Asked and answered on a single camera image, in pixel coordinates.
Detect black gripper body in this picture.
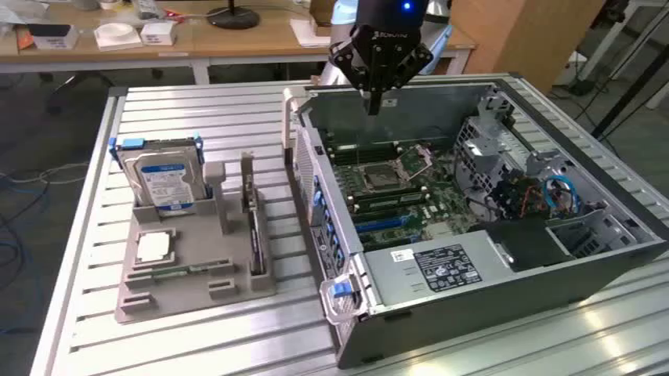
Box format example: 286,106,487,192
349,0,424,92

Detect graphics card with metal bracket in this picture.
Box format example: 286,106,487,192
240,150,269,277

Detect white paper sheets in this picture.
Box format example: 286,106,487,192
289,16,333,49

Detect wooden cabinet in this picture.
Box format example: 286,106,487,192
451,0,610,96

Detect wooden desk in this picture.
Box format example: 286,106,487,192
0,0,480,85

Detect black round monitor base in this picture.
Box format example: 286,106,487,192
205,0,262,31

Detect metal socket cover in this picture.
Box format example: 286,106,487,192
397,143,436,176

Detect metal disk bay cage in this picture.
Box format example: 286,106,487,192
452,92,536,197

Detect CPU socket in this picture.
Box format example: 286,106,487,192
361,161,405,193

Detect plain white box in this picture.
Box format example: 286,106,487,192
138,20,180,47

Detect green motherboard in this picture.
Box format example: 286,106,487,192
324,128,492,252

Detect black slanted pole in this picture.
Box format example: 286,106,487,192
591,0,669,139

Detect blue expansion slot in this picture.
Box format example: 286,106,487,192
354,215,412,233

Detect hard disk in blue caddy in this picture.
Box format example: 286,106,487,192
109,132,206,219

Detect black chair base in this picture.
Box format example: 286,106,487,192
39,69,118,115

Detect grey parts rack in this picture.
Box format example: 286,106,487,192
114,160,282,325

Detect white box with black lid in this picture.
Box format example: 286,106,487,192
26,23,81,51

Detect grey power supply unit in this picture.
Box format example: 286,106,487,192
364,230,517,307

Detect silver CPU chip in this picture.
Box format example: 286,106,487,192
134,232,177,265

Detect green RAM stick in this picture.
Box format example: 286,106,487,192
150,262,217,277

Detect black open PC case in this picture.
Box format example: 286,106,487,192
281,71,669,371

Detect white table frame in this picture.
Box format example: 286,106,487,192
553,0,669,110

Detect red and orange wires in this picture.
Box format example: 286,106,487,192
516,183,552,219

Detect white square holder with ring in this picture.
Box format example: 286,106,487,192
93,22,145,52

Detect blue wire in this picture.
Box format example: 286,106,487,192
541,175,584,215

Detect white floor cable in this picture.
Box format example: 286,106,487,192
7,161,91,186

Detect blue floor cable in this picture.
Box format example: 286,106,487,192
0,172,46,336

